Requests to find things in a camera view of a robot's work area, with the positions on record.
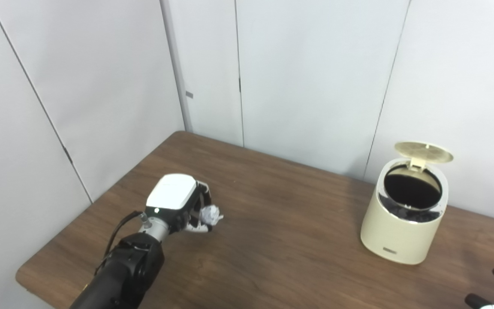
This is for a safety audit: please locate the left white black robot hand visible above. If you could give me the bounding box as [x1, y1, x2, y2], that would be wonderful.
[145, 173, 211, 234]

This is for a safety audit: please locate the cream round bin lid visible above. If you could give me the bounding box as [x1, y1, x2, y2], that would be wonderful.
[394, 142, 454, 172]

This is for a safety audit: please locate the cream-colored desktop bin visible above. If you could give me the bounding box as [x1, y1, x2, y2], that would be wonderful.
[360, 157, 449, 265]

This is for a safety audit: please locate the white paper ball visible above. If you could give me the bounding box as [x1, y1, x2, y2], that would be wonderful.
[199, 205, 224, 226]

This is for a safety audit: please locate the gray wall corner trim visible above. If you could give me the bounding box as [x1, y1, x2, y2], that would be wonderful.
[160, 0, 194, 133]

